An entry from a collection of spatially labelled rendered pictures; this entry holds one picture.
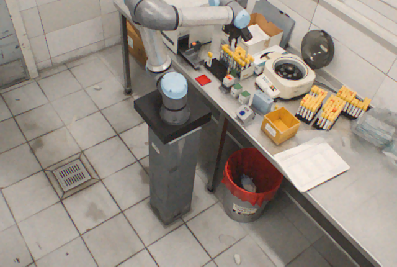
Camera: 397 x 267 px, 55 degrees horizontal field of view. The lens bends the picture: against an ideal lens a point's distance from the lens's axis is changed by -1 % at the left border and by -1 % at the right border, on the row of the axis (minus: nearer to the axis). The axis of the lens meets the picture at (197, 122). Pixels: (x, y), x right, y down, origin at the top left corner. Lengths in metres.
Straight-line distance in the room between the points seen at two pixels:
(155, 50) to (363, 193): 1.15
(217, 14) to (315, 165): 0.85
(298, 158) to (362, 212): 0.37
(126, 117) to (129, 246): 1.09
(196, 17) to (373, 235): 1.18
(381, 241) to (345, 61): 0.98
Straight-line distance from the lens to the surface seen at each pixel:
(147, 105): 1.97
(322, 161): 1.97
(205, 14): 1.58
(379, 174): 2.07
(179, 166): 2.12
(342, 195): 1.91
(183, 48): 2.35
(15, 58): 3.47
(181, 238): 2.60
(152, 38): 1.69
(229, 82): 2.12
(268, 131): 1.97
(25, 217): 2.81
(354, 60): 2.27
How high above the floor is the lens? 2.37
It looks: 49 degrees down
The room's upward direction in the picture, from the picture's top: 7 degrees clockwise
